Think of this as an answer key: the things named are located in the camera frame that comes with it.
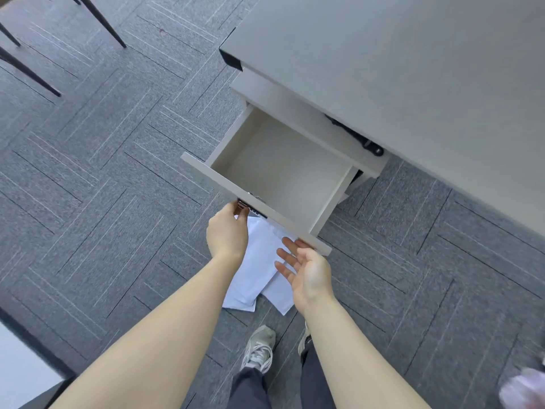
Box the person's right hand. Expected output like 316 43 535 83
274 237 334 314

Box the person's left hand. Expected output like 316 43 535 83
206 203 250 262

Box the person's right forearm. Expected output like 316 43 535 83
296 294 431 409

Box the person's left forearm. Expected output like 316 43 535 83
48 253 244 409

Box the white paper sheet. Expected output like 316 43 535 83
261 223 299 316
222 215 287 313

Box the open white drawer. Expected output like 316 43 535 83
181 104 359 257

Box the person's right grey sneaker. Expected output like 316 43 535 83
297 321 314 356

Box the person's grey sneaker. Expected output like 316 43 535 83
297 321 314 356
240 325 276 375

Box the person's left grey sneaker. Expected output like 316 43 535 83
240 325 276 375

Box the person's right dark trouser leg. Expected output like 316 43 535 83
300 337 338 409

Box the person's dark trouser leg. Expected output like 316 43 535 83
226 366 272 409
300 337 338 409

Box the person's left dark trouser leg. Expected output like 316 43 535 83
226 366 272 409

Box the black-legged chair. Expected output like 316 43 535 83
0 0 127 98

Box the blurred pink white object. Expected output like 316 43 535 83
498 352 545 409

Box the white panel with black edge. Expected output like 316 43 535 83
0 308 78 409

